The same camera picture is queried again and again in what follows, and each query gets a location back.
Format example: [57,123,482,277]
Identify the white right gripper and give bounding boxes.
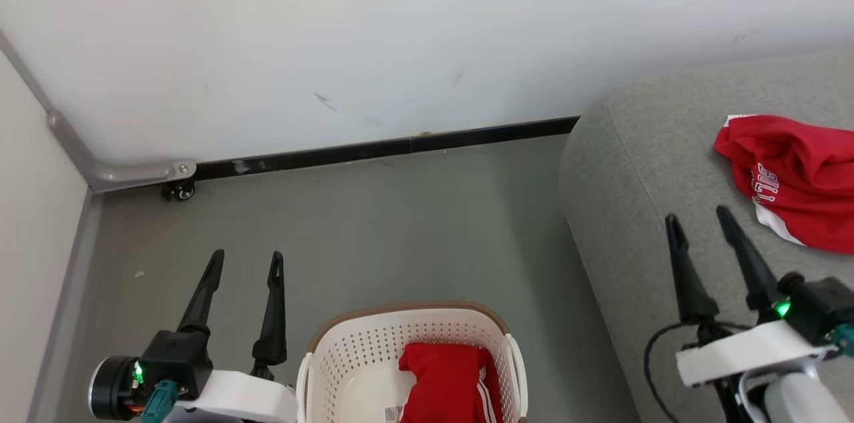
[665,206,836,388]

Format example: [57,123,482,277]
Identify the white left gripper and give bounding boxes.
[163,250,299,423]

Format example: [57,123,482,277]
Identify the red printed jersey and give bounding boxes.
[714,115,854,255]

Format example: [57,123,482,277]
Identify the red shorts with white stripes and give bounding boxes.
[399,342,504,423]

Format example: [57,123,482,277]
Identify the grey fabric sofa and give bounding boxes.
[559,49,854,423]

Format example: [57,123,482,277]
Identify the white perforated laundry basket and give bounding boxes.
[296,302,528,423]

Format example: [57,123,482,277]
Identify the round black left gripper motor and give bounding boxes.
[89,356,144,421]

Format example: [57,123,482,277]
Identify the black baseboard strip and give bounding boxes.
[195,116,580,181]

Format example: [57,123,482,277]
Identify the thin black right gripper cable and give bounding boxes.
[644,322,755,423]

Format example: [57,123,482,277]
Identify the teal left camera plug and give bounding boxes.
[140,380,179,423]

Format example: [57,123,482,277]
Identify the teal camera plug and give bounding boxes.
[831,323,854,357]
[140,380,179,423]

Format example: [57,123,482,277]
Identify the teal right camera plug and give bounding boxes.
[831,323,854,357]

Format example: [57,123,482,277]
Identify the grey partition base rail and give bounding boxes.
[27,189,104,423]

